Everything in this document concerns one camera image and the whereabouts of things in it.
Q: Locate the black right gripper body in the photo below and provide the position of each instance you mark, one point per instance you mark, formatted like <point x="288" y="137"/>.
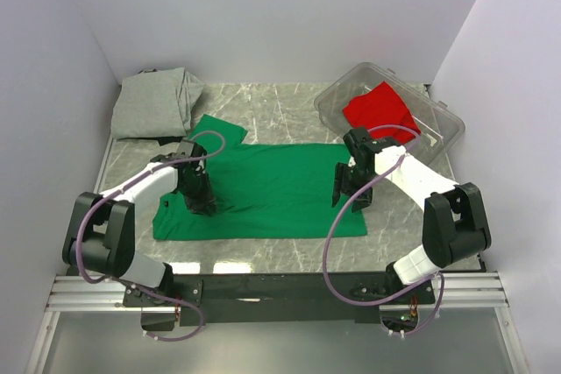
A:
<point x="353" y="178"/>

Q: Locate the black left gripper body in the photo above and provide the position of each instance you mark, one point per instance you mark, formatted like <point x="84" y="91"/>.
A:
<point x="199" y="194"/>

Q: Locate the green t shirt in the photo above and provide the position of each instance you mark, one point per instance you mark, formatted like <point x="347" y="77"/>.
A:
<point x="262" y="191"/>

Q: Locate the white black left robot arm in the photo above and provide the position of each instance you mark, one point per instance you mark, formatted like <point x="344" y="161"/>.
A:
<point x="101" y="232"/>

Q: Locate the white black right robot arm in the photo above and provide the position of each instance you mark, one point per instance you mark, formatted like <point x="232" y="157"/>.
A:
<point x="454" y="227"/>

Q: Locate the red t shirt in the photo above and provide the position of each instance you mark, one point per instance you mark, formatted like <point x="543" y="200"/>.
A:
<point x="383" y="108"/>

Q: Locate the folded grey t shirt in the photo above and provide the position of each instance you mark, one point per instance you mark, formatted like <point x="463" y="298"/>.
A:
<point x="156" y="104"/>

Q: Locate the clear plastic bin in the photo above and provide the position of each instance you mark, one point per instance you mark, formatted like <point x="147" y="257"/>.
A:
<point x="440" y="128"/>

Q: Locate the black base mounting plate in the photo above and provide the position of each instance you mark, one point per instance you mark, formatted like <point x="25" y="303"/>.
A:
<point x="253" y="297"/>

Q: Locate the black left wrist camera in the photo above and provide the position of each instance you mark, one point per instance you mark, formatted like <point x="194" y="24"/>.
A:
<point x="190" y="149"/>

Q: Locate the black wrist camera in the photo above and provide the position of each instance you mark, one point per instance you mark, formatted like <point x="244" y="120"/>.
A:
<point x="190" y="149"/>
<point x="358" y="142"/>

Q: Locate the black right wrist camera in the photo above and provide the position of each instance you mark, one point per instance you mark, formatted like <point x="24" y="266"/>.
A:
<point x="358" y="142"/>

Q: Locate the aluminium frame rail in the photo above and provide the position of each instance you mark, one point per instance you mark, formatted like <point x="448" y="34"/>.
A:
<point x="461" y="290"/>

